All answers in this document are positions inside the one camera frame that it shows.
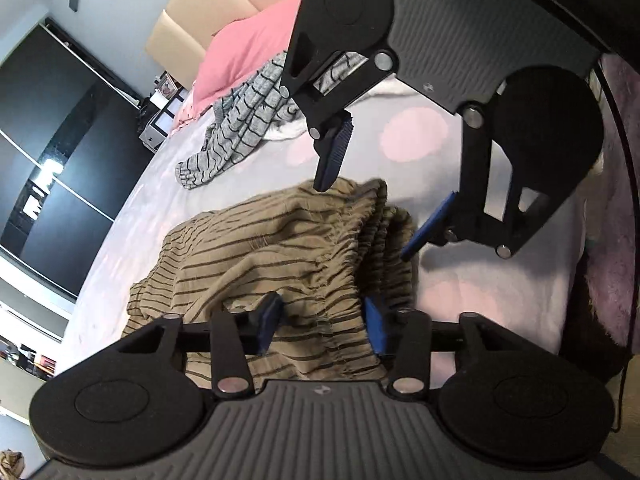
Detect beige padded headboard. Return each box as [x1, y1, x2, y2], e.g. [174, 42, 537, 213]
[145, 0, 280, 89]

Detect olive striped folded top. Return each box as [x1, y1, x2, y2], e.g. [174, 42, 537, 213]
[0, 450, 25, 480]

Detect black sliding wardrobe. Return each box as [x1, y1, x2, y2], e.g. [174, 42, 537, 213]
[1, 26, 152, 297]

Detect grey checked garment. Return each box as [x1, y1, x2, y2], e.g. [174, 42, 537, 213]
[176, 51, 364, 191]

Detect white bedside table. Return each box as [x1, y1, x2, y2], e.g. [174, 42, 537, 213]
[137, 72, 189, 153]

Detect olive striped pants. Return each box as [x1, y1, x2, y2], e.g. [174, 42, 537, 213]
[126, 179, 416, 385]

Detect patterned light pink pillow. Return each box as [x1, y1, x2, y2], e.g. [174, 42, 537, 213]
[168, 90, 198, 136]

